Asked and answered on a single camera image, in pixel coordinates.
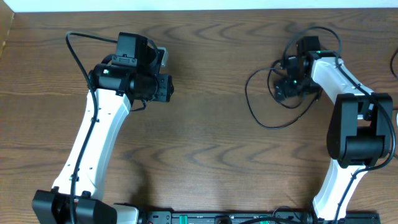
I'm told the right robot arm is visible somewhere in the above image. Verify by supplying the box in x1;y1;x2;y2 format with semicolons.
274;36;395;223

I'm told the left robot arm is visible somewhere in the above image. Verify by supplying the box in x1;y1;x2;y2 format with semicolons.
32;32;174;223

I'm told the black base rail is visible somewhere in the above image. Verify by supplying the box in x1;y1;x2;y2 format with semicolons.
113;203;382;224

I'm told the thin black usb cable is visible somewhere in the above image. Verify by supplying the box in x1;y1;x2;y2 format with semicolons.
389;46;398;80

